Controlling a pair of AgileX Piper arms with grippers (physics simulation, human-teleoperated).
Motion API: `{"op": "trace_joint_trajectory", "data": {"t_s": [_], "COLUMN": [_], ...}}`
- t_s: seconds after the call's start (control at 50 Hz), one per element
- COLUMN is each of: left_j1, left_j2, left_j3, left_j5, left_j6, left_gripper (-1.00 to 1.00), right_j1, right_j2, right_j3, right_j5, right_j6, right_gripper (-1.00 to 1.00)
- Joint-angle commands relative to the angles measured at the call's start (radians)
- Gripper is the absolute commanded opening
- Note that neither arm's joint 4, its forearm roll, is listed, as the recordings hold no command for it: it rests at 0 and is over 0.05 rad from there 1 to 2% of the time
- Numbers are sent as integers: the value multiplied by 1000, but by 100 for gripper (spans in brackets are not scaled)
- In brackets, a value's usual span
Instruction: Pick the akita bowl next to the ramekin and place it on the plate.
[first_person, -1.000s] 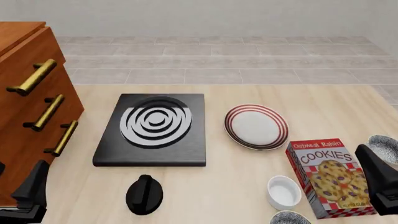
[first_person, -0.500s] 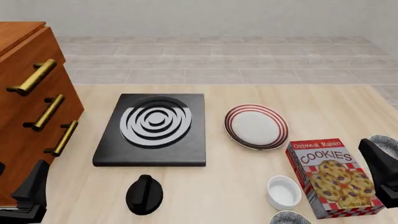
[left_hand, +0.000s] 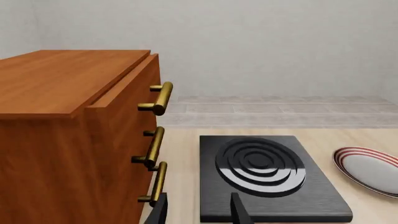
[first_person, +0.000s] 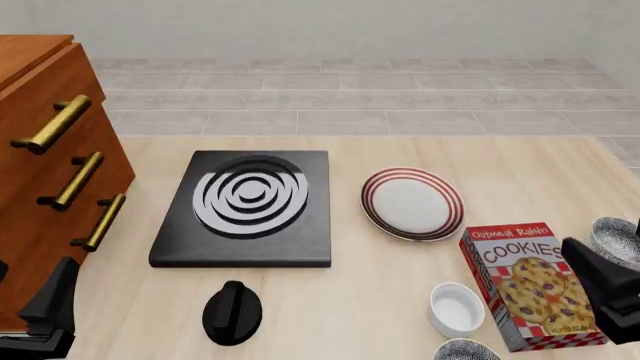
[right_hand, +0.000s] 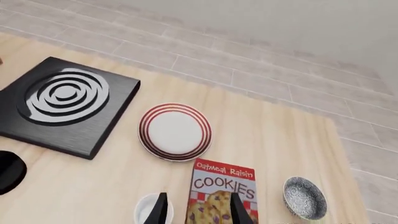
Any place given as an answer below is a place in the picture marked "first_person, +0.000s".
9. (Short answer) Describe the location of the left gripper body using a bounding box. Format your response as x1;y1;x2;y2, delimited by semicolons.
0;327;77;360

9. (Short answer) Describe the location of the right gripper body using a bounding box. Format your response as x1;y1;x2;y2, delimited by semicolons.
592;298;640;347

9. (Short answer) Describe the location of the black patterned bowl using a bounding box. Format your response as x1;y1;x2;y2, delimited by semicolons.
433;337;502;360
584;216;640;270

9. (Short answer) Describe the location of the white ramekin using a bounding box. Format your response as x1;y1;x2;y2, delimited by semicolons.
427;281;486;339

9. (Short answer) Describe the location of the white plate with red rings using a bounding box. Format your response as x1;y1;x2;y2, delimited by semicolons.
359;166;466;244

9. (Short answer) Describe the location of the flat black stove plate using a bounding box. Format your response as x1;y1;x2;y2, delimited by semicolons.
148;150;333;270

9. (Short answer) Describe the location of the wooden drawer, smallest front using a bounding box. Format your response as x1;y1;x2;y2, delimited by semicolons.
0;144;137;333

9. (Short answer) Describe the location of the oatmeal raisin cookies box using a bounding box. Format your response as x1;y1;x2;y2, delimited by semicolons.
458;221;612;354

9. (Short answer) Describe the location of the wooden drawer, medium front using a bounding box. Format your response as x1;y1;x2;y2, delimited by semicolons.
0;99;126;301

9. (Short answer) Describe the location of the wooden drawer, largest front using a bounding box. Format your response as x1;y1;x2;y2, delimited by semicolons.
0;42;107;191

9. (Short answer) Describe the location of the round black stove knob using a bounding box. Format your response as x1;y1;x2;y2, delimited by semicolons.
201;279;264;348

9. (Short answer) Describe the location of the wooden cabinet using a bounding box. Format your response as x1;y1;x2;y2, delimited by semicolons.
0;34;137;333

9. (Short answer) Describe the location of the short brass drawer handle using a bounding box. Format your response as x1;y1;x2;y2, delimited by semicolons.
69;192;128;253

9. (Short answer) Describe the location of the medium brass drawer handle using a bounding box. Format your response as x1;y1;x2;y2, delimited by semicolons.
36;150;106;213

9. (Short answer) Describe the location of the long brass drawer handle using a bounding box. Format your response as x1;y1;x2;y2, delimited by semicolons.
9;93;93;156

